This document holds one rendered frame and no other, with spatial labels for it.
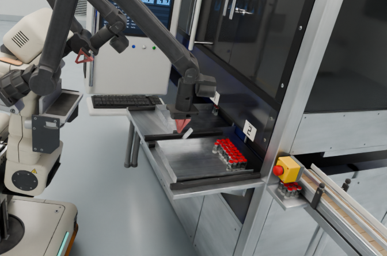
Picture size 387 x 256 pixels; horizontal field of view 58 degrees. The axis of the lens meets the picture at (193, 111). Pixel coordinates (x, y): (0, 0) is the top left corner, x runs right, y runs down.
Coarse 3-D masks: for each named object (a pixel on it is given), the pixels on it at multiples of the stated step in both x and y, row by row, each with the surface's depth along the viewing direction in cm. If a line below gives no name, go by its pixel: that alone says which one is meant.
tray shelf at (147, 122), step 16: (128, 112) 177; (144, 112) 179; (144, 128) 165; (160, 128) 167; (144, 144) 155; (240, 144) 167; (160, 160) 144; (256, 160) 157; (176, 192) 128; (192, 192) 129; (208, 192) 132
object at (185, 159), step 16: (160, 144) 152; (176, 144) 155; (192, 144) 159; (208, 144) 162; (176, 160) 146; (192, 160) 148; (208, 160) 150; (176, 176) 130; (192, 176) 132; (208, 176) 136; (224, 176) 139
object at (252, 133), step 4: (248, 124) 152; (244, 128) 154; (248, 128) 152; (252, 128) 149; (244, 132) 155; (248, 132) 152; (252, 132) 149; (248, 136) 152; (252, 136) 149; (252, 140) 149
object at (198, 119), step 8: (200, 104) 193; (208, 104) 195; (160, 112) 176; (168, 112) 184; (200, 112) 190; (208, 112) 192; (168, 120) 176; (192, 120) 180; (200, 120) 182; (208, 120) 184; (216, 120) 185; (168, 128) 167; (176, 128) 170; (184, 128) 171; (192, 128) 166; (200, 128) 167; (208, 128) 169; (216, 128) 171; (224, 128) 173; (232, 128) 176
